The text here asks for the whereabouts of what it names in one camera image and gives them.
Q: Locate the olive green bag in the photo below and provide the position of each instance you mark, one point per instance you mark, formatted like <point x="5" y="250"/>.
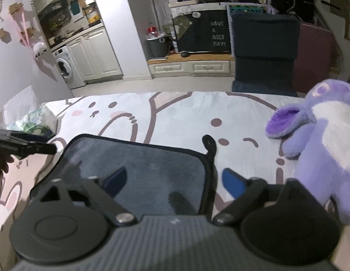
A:
<point x="182" y="26"/>

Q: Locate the person's left hand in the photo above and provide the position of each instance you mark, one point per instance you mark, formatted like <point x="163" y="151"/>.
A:
<point x="0" y="168"/>

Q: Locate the dark lettered cloth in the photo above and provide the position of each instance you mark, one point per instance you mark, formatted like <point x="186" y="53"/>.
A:
<point x="197" y="36"/>

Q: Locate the black computer mouse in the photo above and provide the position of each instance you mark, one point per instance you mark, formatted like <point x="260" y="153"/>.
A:
<point x="184" y="54"/>

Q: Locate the purple plush toy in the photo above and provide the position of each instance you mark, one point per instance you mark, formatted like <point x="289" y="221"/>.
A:
<point x="327" y="135"/>

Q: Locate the white plush wall ornament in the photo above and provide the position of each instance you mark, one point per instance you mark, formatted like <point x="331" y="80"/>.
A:
<point x="39" y="48"/>

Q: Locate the white washing machine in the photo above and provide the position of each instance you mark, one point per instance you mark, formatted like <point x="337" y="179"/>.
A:
<point x="65" y="66"/>

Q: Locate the navy floor chair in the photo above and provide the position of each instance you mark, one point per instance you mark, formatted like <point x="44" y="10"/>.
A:
<point x="262" y="48"/>

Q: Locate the white low drawer cabinet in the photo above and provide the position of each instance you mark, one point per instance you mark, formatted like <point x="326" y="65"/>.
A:
<point x="191" y="67"/>

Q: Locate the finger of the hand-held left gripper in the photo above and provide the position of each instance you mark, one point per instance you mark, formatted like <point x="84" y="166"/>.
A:
<point x="36" y="147"/>

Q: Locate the bunny printed blanket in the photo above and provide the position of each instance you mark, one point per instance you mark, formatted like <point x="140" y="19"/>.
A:
<point x="177" y="113"/>

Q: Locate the green tissue pack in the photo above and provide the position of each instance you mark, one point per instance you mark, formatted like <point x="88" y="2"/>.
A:
<point x="36" y="122"/>

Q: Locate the grey trash bin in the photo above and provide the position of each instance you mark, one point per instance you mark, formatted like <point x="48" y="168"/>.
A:
<point x="158" y="46"/>

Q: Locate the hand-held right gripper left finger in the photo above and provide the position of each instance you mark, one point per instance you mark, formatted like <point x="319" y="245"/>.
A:
<point x="115" y="181"/>

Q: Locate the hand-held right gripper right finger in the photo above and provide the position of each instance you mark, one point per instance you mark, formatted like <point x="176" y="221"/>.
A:
<point x="233" y="183"/>

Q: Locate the white kitchen cabinet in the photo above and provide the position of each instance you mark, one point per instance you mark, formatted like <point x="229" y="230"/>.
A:
<point x="98" y="53"/>

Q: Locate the grey towel with dark trim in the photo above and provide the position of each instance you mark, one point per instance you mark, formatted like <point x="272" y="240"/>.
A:
<point x="152" y="172"/>

